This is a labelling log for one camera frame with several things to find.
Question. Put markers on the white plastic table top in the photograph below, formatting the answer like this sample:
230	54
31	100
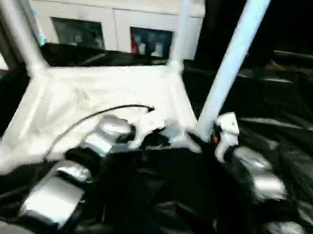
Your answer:
93	90

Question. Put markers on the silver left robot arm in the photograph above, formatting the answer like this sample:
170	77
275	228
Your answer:
109	127

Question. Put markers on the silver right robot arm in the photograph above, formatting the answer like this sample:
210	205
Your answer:
265	179

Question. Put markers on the black work mat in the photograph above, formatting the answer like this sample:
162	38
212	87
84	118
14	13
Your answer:
282	105

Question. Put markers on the black fabric bag yellow label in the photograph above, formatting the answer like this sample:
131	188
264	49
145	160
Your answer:
302	25

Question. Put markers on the white glass-door cabinet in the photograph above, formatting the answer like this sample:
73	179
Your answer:
86	8

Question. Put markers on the light blue packaged box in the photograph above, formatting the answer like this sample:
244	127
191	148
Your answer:
41	36

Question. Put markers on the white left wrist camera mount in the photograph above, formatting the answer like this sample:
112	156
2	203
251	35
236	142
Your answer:
145	124

